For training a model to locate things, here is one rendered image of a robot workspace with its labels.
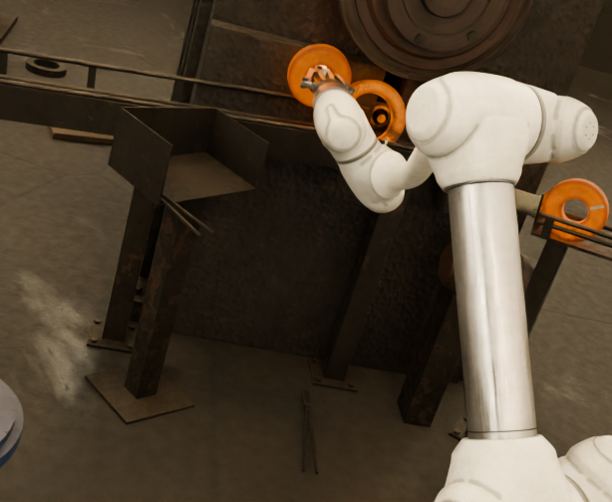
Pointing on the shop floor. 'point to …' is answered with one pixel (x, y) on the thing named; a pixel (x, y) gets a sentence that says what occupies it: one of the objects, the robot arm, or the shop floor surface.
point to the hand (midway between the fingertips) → (321, 70)
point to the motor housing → (438, 348)
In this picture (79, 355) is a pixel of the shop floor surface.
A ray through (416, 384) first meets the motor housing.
